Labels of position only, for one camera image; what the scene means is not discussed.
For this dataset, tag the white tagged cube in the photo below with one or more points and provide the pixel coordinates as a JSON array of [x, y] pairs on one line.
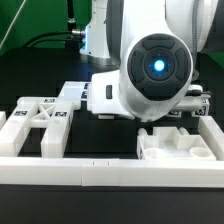
[[175, 114], [204, 110]]

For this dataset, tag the white chair seat part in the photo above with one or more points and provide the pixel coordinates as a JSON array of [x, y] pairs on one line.
[[172, 143]]

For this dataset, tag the white chair back frame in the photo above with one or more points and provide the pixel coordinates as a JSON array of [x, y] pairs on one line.
[[54, 115]]

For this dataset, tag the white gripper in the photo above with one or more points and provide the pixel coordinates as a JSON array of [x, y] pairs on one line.
[[103, 95]]

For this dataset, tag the white tagged cube left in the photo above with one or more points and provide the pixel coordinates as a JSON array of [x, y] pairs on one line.
[[175, 114]]

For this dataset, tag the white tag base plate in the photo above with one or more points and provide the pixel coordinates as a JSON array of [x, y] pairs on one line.
[[75, 90]]

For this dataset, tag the white tagged cube right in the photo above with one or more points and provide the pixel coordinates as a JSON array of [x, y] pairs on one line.
[[204, 110]]

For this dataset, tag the white U-shaped fence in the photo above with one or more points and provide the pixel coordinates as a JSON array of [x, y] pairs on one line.
[[122, 172]]

